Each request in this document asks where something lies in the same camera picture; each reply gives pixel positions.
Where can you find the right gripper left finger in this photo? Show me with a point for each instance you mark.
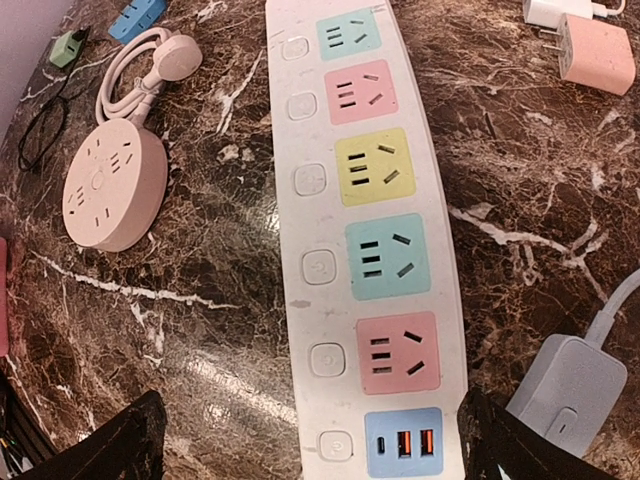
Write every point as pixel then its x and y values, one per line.
pixel 129 446

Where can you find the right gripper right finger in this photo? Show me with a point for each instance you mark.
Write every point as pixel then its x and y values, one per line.
pixel 496 444

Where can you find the blue power strip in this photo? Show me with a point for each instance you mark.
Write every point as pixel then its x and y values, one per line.
pixel 568 392

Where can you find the pink round socket base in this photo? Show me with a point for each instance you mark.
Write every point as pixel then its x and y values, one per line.
pixel 114 186

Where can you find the white multicolour power strip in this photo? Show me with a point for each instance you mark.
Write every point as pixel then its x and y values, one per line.
pixel 372 298

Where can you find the pink charger plug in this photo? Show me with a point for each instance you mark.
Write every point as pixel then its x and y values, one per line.
pixel 595 54

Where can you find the green plug adapter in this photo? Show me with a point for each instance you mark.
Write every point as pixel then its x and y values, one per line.
pixel 67 49

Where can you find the blue square plug adapter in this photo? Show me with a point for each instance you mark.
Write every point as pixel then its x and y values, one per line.
pixel 137 17

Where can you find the white charger with pink cable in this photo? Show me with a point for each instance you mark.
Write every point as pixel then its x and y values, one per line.
pixel 548 13

